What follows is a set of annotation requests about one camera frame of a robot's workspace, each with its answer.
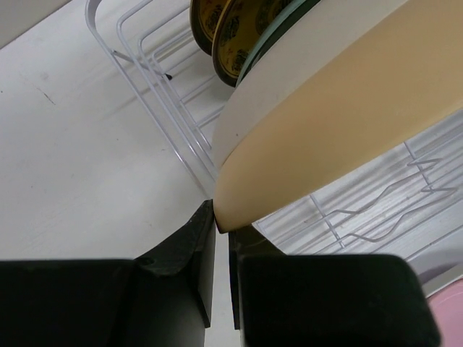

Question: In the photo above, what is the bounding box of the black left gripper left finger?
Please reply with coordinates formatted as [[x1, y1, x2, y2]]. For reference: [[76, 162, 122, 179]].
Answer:
[[1, 200, 215, 346]]

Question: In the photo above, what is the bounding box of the tan yellow plate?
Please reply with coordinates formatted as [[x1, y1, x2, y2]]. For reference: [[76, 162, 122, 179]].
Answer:
[[213, 25, 463, 234]]

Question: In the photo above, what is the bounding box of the teal blue patterned plate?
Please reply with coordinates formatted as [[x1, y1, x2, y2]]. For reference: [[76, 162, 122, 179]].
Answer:
[[236, 0, 319, 86]]

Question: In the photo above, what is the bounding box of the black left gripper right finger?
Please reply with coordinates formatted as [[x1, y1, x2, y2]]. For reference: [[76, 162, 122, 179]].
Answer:
[[229, 226, 441, 346]]

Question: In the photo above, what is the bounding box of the pink plate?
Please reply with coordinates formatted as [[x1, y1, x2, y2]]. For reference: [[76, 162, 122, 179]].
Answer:
[[428, 279, 463, 347]]

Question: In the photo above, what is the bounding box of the yellow patterned plate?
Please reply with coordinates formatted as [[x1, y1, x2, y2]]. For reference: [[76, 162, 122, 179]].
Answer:
[[190, 0, 227, 56], [212, 0, 292, 87]]

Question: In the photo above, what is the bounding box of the cream white plate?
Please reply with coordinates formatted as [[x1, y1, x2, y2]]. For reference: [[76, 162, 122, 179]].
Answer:
[[212, 1, 403, 168]]

